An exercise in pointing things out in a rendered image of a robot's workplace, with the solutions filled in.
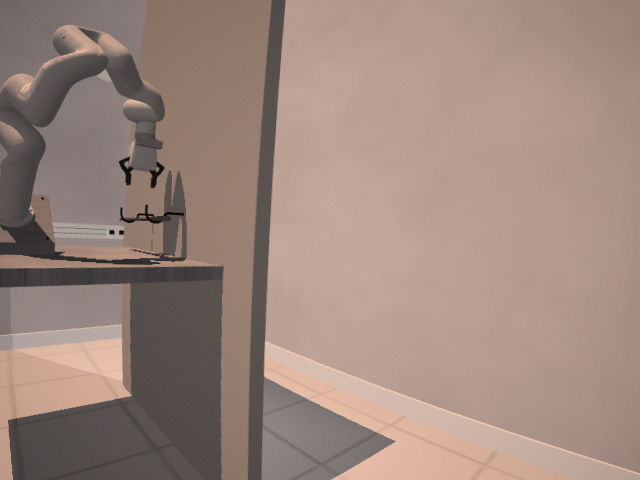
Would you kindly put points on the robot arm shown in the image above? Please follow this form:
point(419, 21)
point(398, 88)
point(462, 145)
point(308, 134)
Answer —
point(39, 101)

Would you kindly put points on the brown wall panel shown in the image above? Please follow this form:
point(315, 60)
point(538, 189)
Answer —
point(193, 352)

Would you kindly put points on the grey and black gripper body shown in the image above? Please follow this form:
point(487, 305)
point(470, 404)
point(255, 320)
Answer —
point(142, 158)

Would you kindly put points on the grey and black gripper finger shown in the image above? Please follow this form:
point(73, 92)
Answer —
point(127, 171)
point(156, 174)

